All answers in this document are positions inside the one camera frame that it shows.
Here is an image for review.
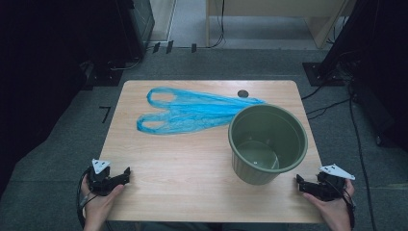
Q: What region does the light wooden desk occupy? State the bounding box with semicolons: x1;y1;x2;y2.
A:
205;0;358;50

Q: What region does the black hanging cable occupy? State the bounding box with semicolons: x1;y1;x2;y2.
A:
210;0;226;49

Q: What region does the black stand base plate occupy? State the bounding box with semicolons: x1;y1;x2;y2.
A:
84;61;125;88
302;62;349;88

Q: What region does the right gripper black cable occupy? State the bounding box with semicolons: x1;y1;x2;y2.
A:
326;181;358;231

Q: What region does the dark equipment stand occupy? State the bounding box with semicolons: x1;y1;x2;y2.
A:
320;0;408;152

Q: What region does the dark curtain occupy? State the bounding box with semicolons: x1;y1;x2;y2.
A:
0;0;129;196

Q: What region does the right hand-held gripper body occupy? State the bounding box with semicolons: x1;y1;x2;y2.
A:
315;164;356;203

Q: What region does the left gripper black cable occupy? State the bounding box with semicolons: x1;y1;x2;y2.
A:
75;168;98;230

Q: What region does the long black floor cable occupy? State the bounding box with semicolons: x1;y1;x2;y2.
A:
347;81;378;231

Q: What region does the person's right hand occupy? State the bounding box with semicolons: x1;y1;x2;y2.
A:
302;179;356;226

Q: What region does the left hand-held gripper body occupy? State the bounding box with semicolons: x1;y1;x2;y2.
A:
87;158;117;197

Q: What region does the person's left hand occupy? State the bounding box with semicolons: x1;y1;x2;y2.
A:
80;175;126;226

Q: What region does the blue plastic bag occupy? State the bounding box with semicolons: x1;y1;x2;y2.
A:
136;87;267;136

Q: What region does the green plastic bucket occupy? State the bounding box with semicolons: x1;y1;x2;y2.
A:
227;103;309;186

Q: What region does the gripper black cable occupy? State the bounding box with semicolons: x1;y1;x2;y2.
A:
326;181;358;231
75;168;98;230

